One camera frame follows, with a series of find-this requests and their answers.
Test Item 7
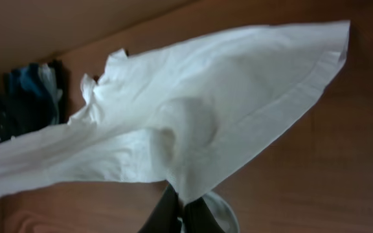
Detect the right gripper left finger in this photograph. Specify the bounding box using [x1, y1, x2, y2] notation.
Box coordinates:
[139, 184, 180, 233]

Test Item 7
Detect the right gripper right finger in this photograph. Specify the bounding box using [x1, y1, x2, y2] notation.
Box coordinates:
[183, 197, 224, 233]

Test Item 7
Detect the white polo shirt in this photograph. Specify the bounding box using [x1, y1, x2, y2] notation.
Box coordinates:
[0, 19, 351, 233]

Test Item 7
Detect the grey folded shirt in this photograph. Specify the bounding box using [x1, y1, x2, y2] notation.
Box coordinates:
[38, 63, 63, 124]

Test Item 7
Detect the black folded shirt with logo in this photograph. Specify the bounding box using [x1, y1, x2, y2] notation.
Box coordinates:
[0, 94, 56, 143]

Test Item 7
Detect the blue folded shirt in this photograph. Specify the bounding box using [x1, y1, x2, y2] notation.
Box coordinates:
[5, 63, 60, 126]

